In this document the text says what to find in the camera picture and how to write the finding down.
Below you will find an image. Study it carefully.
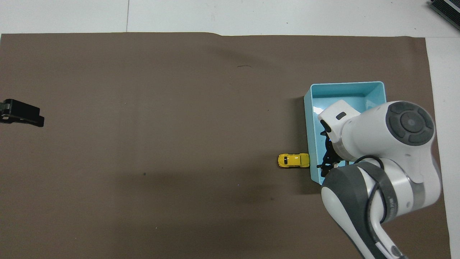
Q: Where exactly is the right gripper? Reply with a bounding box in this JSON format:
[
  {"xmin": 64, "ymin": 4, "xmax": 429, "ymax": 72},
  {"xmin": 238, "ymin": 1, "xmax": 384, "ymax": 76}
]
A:
[{"xmin": 320, "ymin": 120, "xmax": 340, "ymax": 162}]

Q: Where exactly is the yellow toy beetle car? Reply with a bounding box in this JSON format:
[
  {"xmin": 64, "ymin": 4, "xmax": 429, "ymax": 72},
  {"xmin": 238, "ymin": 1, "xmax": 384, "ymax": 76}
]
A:
[{"xmin": 277, "ymin": 153, "xmax": 310, "ymax": 168}]

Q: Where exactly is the light blue plastic bin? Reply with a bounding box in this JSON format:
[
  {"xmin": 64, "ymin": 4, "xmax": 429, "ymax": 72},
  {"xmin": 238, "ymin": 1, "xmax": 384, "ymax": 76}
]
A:
[{"xmin": 304, "ymin": 81, "xmax": 387, "ymax": 185}]

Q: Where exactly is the dark grey ribbed device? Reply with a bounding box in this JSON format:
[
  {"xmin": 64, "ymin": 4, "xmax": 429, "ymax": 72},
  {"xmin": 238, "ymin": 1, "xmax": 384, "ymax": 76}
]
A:
[{"xmin": 429, "ymin": 0, "xmax": 460, "ymax": 21}]

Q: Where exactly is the black cable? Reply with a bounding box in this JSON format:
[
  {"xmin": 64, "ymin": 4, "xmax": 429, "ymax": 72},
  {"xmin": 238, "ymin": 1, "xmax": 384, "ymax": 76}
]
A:
[{"xmin": 354, "ymin": 155, "xmax": 390, "ymax": 225}]

